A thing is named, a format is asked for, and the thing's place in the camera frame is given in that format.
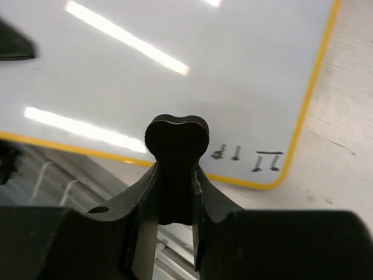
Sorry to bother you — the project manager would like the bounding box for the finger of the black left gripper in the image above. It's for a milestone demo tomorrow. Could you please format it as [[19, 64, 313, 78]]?
[[0, 18, 37, 61]]

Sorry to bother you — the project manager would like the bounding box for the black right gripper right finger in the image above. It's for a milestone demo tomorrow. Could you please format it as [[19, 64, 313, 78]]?
[[191, 166, 372, 279]]

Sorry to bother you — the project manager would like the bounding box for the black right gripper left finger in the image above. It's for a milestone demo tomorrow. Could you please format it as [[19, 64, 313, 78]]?
[[1, 165, 159, 279]]

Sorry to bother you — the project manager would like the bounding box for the yellow framed whiteboard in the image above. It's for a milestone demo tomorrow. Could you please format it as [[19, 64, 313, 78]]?
[[1, 1, 340, 190]]

